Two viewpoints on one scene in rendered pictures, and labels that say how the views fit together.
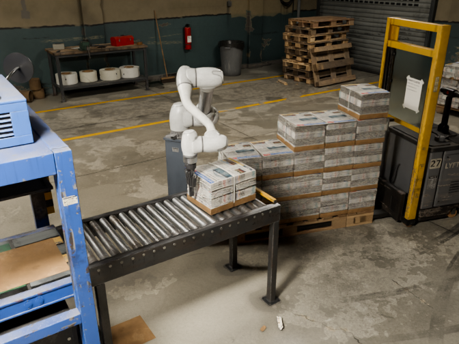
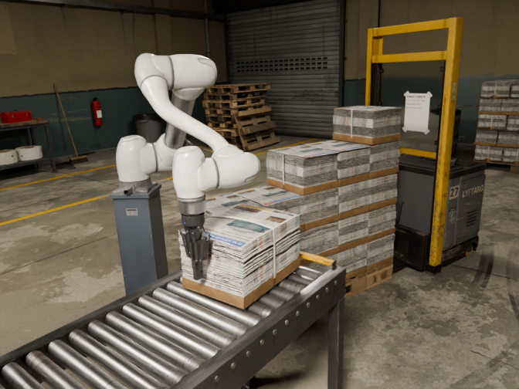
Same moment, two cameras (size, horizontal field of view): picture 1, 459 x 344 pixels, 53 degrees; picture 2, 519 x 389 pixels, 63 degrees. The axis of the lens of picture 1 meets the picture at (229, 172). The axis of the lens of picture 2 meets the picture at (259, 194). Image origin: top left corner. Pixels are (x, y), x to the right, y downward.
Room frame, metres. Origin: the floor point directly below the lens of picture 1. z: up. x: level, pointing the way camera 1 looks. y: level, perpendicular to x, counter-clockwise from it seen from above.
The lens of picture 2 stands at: (1.37, 0.42, 1.56)
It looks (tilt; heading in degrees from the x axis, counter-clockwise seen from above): 16 degrees down; 343
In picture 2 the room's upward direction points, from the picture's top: 2 degrees counter-clockwise
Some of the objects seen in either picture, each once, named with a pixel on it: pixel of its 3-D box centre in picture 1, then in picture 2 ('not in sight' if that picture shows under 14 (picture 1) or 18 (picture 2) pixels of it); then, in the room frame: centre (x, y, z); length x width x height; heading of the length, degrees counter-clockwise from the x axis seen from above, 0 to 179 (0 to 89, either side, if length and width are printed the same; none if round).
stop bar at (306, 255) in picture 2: (256, 189); (290, 251); (2.94, -0.19, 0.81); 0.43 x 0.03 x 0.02; 34
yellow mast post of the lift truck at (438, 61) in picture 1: (424, 129); (442, 150); (3.81, -1.71, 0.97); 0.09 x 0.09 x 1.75; 16
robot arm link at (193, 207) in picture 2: (190, 158); (191, 204); (2.67, 0.25, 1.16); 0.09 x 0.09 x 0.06
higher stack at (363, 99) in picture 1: (356, 155); (363, 195); (4.01, -1.20, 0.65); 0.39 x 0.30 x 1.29; 16
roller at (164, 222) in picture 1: (163, 221); (152, 341); (2.55, 0.42, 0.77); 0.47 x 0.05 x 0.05; 34
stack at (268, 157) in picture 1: (283, 187); (286, 249); (3.80, -0.50, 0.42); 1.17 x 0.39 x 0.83; 106
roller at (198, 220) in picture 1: (190, 213); (198, 312); (2.66, 0.26, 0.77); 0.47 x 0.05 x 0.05; 34
